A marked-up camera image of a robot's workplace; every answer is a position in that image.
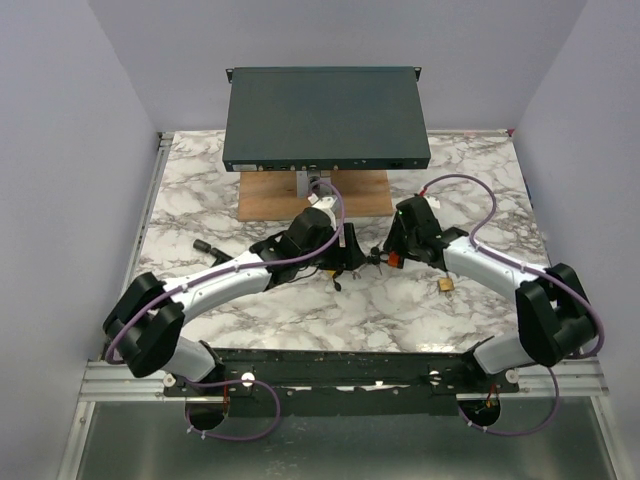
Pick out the orange padlock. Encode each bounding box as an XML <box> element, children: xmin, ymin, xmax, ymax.
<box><xmin>385</xmin><ymin>252</ymin><xmax>405</xmax><ymax>269</ymax></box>

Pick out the brass padlock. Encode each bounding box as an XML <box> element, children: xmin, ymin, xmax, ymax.
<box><xmin>437</xmin><ymin>272</ymin><xmax>456</xmax><ymax>294</ymax></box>

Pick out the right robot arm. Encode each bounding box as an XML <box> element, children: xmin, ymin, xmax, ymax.
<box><xmin>383</xmin><ymin>195</ymin><xmax>597</xmax><ymax>392</ymax></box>

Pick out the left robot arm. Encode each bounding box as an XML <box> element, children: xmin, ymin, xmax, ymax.
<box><xmin>103</xmin><ymin>207</ymin><xmax>367</xmax><ymax>395</ymax></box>

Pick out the wooden board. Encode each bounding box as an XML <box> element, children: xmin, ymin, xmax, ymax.
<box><xmin>237</xmin><ymin>170</ymin><xmax>394</xmax><ymax>222</ymax></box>

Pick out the black T-shaped pipe fitting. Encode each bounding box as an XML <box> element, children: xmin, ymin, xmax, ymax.
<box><xmin>192</xmin><ymin>239</ymin><xmax>233</xmax><ymax>267</ymax></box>

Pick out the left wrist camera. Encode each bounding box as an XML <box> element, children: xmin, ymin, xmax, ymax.
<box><xmin>307</xmin><ymin>193</ymin><xmax>339</xmax><ymax>218</ymax></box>

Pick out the grey metal lock mount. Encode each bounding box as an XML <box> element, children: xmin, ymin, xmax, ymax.
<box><xmin>295</xmin><ymin>170</ymin><xmax>332</xmax><ymax>199</ymax></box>

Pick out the dark green network switch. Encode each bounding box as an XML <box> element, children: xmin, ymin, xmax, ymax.
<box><xmin>222</xmin><ymin>66</ymin><xmax>431</xmax><ymax>172</ymax></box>

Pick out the black metal base rail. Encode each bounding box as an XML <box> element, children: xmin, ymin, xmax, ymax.
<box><xmin>164</xmin><ymin>348</ymin><xmax>519</xmax><ymax>418</ymax></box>

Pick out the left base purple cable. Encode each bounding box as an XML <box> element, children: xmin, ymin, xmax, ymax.
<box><xmin>184</xmin><ymin>378</ymin><xmax>283</xmax><ymax>443</ymax></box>

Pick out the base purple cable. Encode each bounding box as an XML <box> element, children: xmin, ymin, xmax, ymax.
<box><xmin>457</xmin><ymin>367</ymin><xmax>560</xmax><ymax>437</ymax></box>
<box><xmin>184</xmin><ymin>378</ymin><xmax>283</xmax><ymax>443</ymax></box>

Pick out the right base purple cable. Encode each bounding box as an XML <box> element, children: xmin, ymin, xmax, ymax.
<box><xmin>457</xmin><ymin>367</ymin><xmax>560</xmax><ymax>437</ymax></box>

